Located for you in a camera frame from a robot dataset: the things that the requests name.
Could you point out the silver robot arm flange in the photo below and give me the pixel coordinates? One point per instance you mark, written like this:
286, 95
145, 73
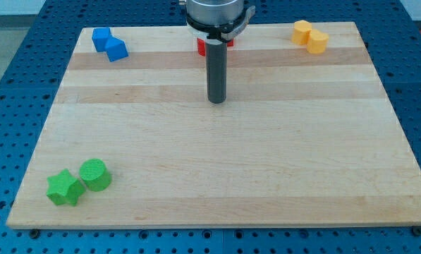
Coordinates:
217, 21

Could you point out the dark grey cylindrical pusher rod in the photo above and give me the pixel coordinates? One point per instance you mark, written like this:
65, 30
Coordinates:
216, 67

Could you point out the red block left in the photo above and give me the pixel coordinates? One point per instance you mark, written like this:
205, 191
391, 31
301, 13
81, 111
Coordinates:
201, 47

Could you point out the wooden board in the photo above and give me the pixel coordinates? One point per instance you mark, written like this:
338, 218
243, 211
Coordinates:
302, 140

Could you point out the blue pentagon block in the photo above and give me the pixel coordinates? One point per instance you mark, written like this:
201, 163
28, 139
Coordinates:
115, 49

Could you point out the green cylinder block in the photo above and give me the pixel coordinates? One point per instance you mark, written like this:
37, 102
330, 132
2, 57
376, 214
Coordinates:
95, 175

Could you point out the yellow hexagon block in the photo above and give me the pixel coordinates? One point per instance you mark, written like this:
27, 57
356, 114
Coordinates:
301, 32

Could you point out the yellow cylinder block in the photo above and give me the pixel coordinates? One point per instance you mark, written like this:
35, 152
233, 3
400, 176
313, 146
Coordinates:
317, 42

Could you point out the blue cube block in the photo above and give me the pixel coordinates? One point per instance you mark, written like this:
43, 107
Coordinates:
100, 37

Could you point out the green star block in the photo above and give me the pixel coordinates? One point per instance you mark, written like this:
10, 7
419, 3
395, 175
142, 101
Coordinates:
64, 188

